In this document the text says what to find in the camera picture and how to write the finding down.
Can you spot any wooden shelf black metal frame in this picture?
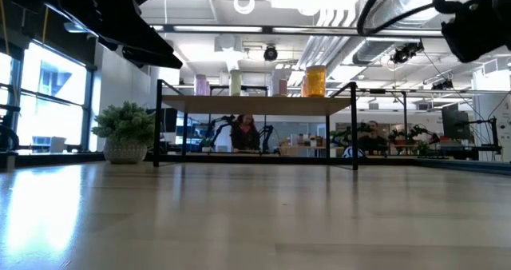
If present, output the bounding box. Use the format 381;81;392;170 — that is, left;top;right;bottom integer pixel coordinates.
153;79;358;171

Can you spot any black computer monitor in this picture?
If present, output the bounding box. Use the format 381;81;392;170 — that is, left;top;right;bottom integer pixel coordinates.
441;103;472;141

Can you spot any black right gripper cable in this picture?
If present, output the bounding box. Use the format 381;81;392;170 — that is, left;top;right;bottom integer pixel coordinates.
356;0;448;38

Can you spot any green tinted pill bottle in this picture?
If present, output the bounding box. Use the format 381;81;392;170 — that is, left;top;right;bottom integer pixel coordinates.
229;69;243;97

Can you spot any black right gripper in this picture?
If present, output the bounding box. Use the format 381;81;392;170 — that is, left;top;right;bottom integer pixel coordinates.
441;0;511;63

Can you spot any round pendant lamp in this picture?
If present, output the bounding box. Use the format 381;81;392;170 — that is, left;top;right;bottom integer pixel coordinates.
233;0;256;15

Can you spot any silver ventilation duct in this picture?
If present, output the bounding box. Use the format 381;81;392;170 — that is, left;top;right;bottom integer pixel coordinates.
351;0;428;66

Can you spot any overhead light bar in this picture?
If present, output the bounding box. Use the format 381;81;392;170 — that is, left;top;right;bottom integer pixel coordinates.
151;23;511;38

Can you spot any orange pill bottle white cap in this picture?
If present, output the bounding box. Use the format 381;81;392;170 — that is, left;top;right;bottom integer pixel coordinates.
306;65;327;98

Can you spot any blue white round object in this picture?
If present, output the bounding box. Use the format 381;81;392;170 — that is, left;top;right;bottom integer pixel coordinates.
343;145;367;160

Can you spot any black track spotlight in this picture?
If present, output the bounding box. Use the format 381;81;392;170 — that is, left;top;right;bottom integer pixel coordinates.
390;41;425;66
430;77;455;91

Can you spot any person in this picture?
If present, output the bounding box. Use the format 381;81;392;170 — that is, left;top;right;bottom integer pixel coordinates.
230;113;261;153
356;120;390;156

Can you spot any black office chair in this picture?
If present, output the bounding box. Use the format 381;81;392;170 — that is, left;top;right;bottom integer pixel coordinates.
0;77;22;171

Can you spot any potted green plant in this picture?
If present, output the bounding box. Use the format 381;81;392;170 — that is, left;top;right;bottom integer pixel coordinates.
91;101;156;165

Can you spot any large window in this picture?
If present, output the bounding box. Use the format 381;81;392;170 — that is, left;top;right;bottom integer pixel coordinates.
0;42;95;152

